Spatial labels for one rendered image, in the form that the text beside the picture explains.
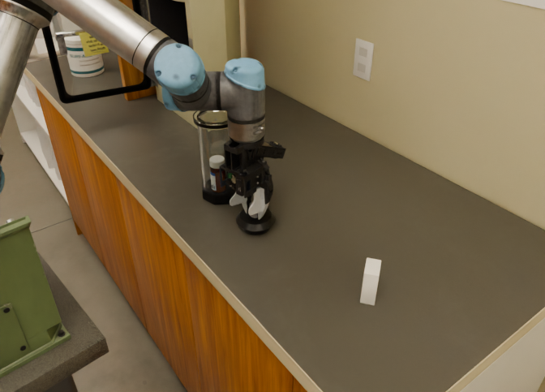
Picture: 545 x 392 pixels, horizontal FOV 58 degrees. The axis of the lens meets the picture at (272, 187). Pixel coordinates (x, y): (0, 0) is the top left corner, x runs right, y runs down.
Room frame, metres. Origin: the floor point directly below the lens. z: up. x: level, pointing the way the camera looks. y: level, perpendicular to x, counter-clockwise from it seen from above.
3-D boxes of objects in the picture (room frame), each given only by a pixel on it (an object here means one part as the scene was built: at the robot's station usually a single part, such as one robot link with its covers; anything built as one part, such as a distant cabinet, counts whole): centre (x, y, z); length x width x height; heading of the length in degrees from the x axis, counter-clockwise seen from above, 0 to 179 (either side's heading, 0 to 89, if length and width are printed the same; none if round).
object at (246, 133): (0.90, 0.05, 1.21); 0.08 x 0.08 x 0.05
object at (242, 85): (0.90, 0.06, 1.29); 0.09 x 0.08 x 0.11; 91
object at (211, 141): (1.05, 0.13, 1.06); 0.11 x 0.11 x 0.21
